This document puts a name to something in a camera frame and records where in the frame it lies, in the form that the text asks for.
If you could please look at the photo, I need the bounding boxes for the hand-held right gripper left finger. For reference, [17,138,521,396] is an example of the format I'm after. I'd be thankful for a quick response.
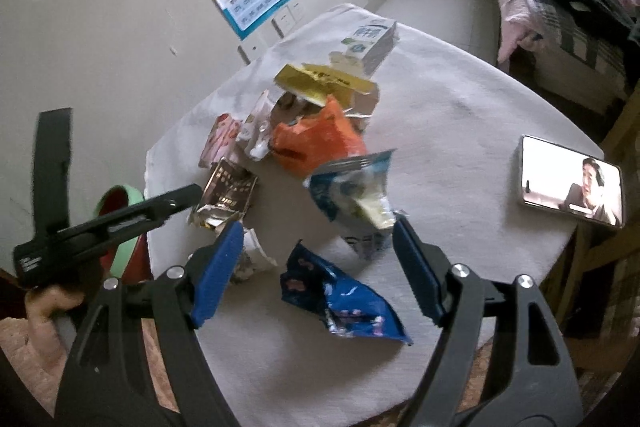
[55,222,246,427]

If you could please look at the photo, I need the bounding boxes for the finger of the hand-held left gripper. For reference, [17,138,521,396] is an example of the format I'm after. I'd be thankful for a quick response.
[31,108,74,239]
[95,183,203,240]

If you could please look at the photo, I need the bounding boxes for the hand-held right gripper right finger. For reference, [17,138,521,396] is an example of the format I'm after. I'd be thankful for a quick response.
[392,213,586,427]

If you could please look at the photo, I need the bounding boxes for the green bin with red inside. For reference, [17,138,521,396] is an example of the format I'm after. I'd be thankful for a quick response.
[95,185,153,289]

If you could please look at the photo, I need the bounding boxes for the small white wrapper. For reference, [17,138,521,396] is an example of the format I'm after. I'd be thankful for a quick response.
[230,227,278,283]

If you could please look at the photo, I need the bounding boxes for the dark brown foil wrapper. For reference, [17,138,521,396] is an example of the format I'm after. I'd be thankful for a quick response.
[188,158,259,230]

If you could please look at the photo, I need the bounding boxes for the dark blue snack bag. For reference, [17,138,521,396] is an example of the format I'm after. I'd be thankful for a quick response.
[279,241,413,347]

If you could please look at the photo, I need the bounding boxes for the pink strawberry print wrapper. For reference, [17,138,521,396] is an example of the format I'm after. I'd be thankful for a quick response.
[198,114,243,170]

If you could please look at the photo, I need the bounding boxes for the light blue snack bag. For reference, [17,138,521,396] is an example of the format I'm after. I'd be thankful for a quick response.
[302,149,408,260]

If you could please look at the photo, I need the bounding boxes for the orange plastic bag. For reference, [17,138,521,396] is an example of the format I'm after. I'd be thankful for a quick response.
[269,95,368,180]

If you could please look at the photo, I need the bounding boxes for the torn yellow cardboard box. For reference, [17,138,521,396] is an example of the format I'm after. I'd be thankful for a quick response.
[274,63,381,120]

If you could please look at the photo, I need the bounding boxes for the person's left hand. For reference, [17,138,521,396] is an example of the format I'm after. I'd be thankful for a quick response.
[25,284,88,334]

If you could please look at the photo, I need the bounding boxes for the white tablecloth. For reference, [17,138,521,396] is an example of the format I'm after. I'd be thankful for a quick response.
[144,3,606,423]

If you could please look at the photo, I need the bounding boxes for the smartphone with lit screen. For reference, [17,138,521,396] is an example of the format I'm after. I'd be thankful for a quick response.
[517,135,627,229]

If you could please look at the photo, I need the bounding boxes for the wooden chair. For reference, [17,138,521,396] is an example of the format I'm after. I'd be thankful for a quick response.
[540,92,640,378]

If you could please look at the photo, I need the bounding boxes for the white blue milk carton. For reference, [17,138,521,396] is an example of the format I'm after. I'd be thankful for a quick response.
[329,19,401,78]

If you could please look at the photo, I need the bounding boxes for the dark cloth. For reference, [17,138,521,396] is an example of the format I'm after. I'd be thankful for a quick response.
[535,0,640,52]

